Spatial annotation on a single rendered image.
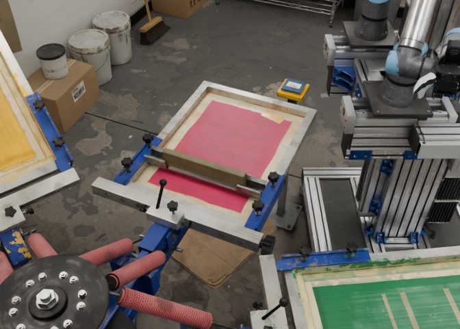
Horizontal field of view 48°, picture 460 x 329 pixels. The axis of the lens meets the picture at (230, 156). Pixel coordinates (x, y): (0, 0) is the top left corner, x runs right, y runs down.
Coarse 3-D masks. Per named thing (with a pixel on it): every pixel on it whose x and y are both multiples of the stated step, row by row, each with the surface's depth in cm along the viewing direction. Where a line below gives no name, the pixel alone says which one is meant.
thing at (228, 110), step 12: (216, 108) 244; (228, 108) 244; (240, 108) 244; (204, 120) 238; (192, 132) 231; (180, 144) 225; (156, 180) 209; (168, 180) 209; (180, 180) 209; (192, 180) 209; (180, 192) 204; (192, 192) 204
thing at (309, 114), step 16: (192, 96) 245; (240, 96) 247; (256, 96) 245; (288, 112) 241; (304, 112) 237; (176, 128) 231; (304, 128) 228; (160, 144) 221; (288, 160) 213; (144, 192) 199; (192, 208) 193; (208, 208) 193; (240, 224) 188
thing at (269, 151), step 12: (252, 120) 238; (264, 120) 238; (276, 132) 232; (276, 144) 225; (264, 156) 220; (252, 168) 214; (264, 168) 214; (204, 192) 204; (216, 192) 204; (228, 192) 204; (216, 204) 200; (228, 204) 200; (240, 204) 200
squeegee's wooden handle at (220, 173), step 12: (168, 156) 206; (180, 156) 204; (192, 156) 204; (180, 168) 208; (192, 168) 205; (204, 168) 202; (216, 168) 199; (228, 168) 199; (216, 180) 203; (228, 180) 200; (240, 180) 197
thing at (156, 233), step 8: (160, 224) 181; (152, 232) 178; (160, 232) 178; (168, 232) 181; (144, 240) 176; (152, 240) 176; (160, 240) 176; (144, 248) 173; (152, 248) 173; (160, 248) 178
